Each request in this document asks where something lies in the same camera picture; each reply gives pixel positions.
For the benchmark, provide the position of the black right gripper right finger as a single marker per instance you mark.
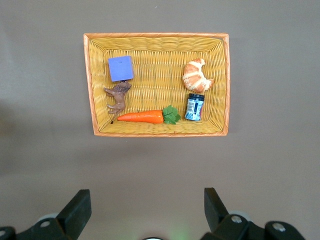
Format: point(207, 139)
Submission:
point(216, 212)

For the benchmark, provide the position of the brown table cloth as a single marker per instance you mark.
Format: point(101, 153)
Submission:
point(37, 75)

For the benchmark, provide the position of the purple cube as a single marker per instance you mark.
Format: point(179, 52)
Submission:
point(120, 68)

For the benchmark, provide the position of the blue printed can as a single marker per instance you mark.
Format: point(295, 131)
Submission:
point(193, 107)

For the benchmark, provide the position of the orange toy carrot green leaves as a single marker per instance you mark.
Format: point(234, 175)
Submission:
point(142, 117)

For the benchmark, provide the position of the yellow wicker basket orange rim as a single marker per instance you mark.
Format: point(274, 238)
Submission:
point(155, 75)

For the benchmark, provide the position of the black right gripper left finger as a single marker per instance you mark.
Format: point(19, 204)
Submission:
point(75, 212)

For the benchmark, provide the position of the toy croissant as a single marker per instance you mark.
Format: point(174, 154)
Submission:
point(195, 77)

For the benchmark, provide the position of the brown toy lion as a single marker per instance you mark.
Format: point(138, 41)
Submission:
point(120, 97)

